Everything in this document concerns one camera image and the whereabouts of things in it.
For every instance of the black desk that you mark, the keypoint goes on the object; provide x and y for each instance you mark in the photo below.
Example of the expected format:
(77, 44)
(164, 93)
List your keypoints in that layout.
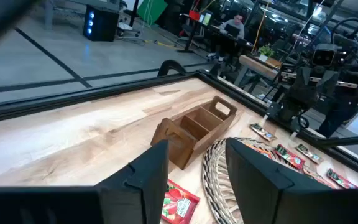
(191, 37)

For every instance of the red strawberry tea packet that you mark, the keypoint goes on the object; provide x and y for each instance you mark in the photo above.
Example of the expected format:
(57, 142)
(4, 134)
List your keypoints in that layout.
(179, 205)
(342, 179)
(291, 157)

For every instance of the beige tea packet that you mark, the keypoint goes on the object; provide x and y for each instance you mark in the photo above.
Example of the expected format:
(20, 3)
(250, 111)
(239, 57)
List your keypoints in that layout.
(309, 153)
(263, 132)

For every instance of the wooden compartment caddy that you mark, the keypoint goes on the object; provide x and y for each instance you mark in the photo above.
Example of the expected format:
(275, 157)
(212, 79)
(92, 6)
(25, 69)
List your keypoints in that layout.
(179, 152)

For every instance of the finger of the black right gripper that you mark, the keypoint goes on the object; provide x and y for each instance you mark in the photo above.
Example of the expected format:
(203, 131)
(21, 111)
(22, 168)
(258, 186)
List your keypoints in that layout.
(346, 87)
(303, 87)

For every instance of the black office chair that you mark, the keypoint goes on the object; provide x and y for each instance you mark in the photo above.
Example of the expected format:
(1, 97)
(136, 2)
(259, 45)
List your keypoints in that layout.
(126, 28)

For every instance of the green screen panel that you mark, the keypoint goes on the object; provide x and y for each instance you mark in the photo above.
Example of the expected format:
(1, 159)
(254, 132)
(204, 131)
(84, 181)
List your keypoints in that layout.
(152, 11)

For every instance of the black arched bracket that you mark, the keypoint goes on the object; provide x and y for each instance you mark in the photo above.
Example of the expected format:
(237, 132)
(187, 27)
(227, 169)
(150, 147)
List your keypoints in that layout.
(171, 62)

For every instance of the black laptop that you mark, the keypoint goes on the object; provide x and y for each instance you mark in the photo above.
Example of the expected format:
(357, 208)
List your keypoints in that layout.
(232, 30)

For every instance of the round woven placemat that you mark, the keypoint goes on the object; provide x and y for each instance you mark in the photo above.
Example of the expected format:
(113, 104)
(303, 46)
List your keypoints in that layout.
(216, 186)

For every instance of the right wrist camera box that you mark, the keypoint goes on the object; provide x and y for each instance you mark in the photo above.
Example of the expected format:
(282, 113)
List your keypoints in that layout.
(323, 54)

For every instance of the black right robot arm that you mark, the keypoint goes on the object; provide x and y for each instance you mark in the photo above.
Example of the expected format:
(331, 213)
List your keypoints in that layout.
(337, 118)

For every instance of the small plant in white pot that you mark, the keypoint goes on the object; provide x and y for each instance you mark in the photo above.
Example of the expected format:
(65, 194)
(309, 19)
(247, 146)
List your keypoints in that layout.
(266, 51)

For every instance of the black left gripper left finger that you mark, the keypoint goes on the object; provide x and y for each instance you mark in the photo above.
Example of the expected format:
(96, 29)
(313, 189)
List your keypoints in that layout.
(120, 202)

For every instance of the black computer tower blue lights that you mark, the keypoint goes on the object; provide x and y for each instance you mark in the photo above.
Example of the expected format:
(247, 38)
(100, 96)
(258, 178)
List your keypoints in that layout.
(104, 25)

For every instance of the person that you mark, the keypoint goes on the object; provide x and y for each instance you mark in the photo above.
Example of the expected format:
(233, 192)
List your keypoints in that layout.
(238, 20)

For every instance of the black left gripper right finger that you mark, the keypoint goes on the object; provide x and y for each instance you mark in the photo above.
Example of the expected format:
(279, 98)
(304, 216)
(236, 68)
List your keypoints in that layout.
(259, 193)

